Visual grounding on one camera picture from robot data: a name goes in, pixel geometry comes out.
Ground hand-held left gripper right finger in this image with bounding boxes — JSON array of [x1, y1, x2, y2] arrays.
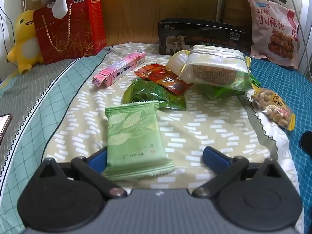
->
[[192, 146, 284, 198]]

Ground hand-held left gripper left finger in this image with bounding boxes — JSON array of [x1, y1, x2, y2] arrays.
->
[[33, 148, 128, 199]]

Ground light green leaf snack packet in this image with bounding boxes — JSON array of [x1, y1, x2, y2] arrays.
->
[[102, 101, 176, 181]]

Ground yellow peanut packet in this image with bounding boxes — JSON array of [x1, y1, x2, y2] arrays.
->
[[251, 88, 296, 131]]

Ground bright green snack packet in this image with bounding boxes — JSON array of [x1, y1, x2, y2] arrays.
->
[[201, 56, 261, 99]]

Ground dark green snack packet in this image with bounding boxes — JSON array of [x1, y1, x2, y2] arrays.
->
[[122, 78, 187, 110]]

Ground clear cracker packet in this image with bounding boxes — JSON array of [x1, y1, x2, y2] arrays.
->
[[177, 45, 253, 92]]

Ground red snack packet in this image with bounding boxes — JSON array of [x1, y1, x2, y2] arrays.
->
[[134, 64, 193, 95]]

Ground pink candy box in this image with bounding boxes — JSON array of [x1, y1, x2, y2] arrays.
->
[[92, 50, 147, 87]]

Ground white round snack pack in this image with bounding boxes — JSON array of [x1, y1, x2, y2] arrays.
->
[[166, 49, 191, 75]]

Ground black sheep print box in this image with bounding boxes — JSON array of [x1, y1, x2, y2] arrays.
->
[[158, 18, 251, 55]]

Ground patchwork patterned bedsheet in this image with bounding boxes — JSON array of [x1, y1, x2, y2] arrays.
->
[[0, 43, 305, 234]]

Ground blue patterned blanket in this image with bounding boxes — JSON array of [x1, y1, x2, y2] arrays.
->
[[249, 57, 312, 234]]

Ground smartphone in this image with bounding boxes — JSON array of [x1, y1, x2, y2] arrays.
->
[[0, 113, 12, 144]]

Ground red gift bag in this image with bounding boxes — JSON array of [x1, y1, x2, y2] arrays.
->
[[33, 3, 97, 65]]

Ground large pink snack bag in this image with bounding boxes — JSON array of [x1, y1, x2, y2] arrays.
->
[[244, 0, 300, 69]]

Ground yellow duck plush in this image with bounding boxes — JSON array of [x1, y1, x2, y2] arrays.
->
[[6, 9, 44, 75]]

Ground red cardboard box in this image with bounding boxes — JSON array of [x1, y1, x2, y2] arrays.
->
[[71, 0, 107, 54]]

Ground wooden board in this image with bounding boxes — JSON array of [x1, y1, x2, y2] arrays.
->
[[50, 0, 221, 48]]

